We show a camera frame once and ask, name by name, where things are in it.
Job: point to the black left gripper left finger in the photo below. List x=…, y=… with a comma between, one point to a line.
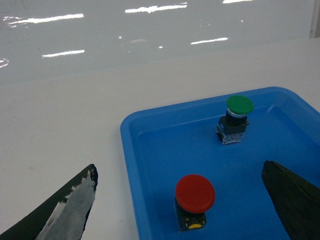
x=64, y=215

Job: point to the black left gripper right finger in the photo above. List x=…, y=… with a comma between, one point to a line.
x=295, y=200

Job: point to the red mushroom push button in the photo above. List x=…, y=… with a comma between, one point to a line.
x=194, y=195

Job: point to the green mushroom push button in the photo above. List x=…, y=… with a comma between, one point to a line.
x=232, y=126

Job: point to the blue plastic tray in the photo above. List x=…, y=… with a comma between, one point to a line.
x=161, y=145

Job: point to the white glossy board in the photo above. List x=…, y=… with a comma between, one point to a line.
x=49, y=39

